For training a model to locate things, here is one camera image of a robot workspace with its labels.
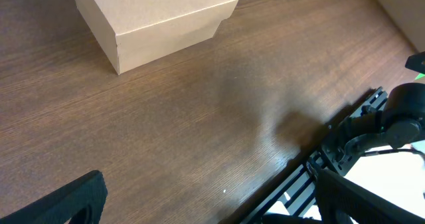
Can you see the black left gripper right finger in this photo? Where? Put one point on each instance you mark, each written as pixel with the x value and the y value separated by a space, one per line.
pixel 342 201

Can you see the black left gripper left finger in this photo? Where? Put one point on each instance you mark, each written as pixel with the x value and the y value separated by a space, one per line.
pixel 80 201

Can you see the brown cardboard box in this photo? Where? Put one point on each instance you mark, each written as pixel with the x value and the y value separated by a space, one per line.
pixel 135 32

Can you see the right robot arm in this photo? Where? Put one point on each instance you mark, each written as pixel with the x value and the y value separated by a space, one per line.
pixel 384 119

